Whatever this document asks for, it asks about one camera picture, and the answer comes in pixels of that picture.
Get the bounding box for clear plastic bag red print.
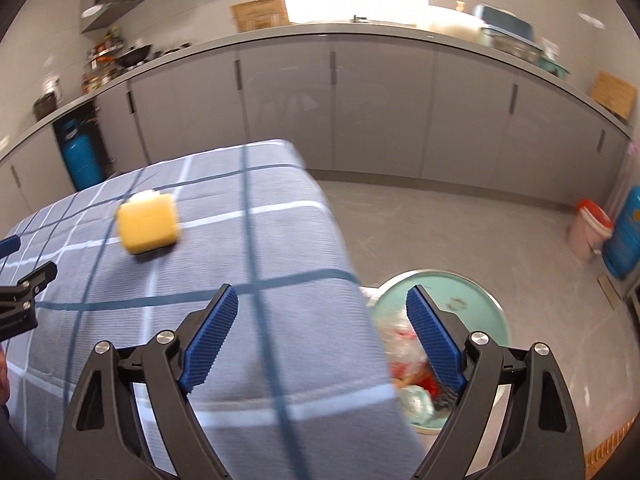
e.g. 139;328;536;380
375;311;427;379

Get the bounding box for grey kitchen cabinets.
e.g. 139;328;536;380
1;24;631;226

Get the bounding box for green enamel basin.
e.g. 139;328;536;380
370;268;512;436

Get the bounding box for crumpled white tissue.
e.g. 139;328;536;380
398;385;435;425

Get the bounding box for grey plaid tablecloth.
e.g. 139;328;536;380
1;140;424;479

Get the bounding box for blue gas cylinder left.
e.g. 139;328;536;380
62;119;105;191

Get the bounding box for blue gas cylinder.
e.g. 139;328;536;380
62;119;105;191
602;185;640;280

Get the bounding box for yellow sponge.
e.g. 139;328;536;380
115;190;180;255

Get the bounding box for dark rice cooker pot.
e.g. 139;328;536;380
32;91;58;122

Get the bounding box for wicker chair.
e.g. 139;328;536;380
585;415;638;480

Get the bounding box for pink bucket with red bag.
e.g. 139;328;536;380
566;200;614;263

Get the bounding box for blue gas cylinder right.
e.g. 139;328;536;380
602;185;640;280

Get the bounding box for spice rack with bottles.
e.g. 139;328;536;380
81;26;125;94

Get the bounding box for black wok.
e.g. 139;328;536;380
116;44;152;70

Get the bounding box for green bowl on counter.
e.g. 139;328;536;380
538;55;570;80

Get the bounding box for wooden cutting board right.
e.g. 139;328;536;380
589;72;637;122

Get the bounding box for wooden cutting board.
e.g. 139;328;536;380
231;0;291;32
589;72;637;122

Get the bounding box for blue dish rack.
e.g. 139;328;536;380
473;4;544;64

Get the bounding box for wooden cutting board left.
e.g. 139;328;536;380
231;0;291;32

